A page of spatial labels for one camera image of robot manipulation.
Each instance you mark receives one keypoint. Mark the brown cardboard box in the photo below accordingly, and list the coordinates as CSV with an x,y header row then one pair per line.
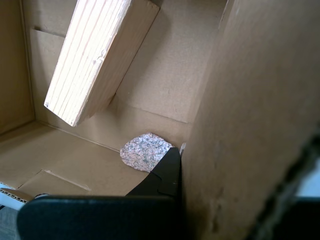
x,y
250,100

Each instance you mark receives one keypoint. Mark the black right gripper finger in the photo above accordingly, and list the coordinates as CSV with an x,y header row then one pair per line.
x,y
306,222
100,217

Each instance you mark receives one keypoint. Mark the light wooden block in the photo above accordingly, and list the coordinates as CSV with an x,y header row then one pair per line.
x,y
92,60

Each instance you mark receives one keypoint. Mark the speckled pinkish rock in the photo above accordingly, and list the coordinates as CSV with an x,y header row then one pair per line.
x,y
143,152

